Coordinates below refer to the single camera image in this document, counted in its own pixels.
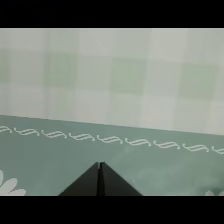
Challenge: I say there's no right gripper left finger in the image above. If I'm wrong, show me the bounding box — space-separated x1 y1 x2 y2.
58 161 101 197

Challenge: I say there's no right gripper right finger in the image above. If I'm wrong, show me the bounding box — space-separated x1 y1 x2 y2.
98 161 143 197

